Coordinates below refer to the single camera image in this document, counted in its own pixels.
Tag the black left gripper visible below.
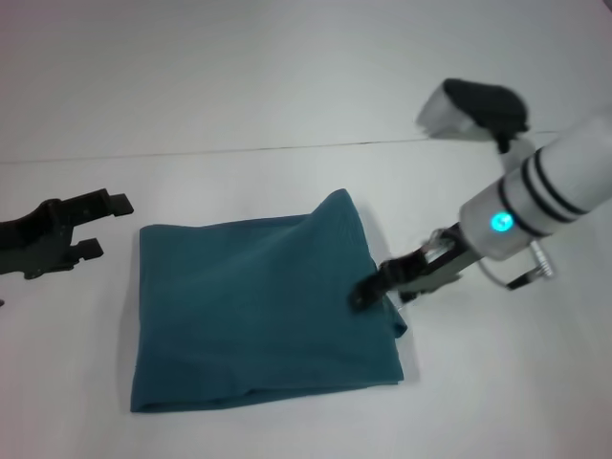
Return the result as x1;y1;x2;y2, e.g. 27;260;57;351
0;187;135;281

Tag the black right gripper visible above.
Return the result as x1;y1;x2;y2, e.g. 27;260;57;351
347;220;484;315

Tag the teal t-shirt with FREE print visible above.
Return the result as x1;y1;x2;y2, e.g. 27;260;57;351
129;187;410;415

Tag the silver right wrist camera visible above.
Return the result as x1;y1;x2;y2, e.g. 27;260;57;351
416;78;532;154

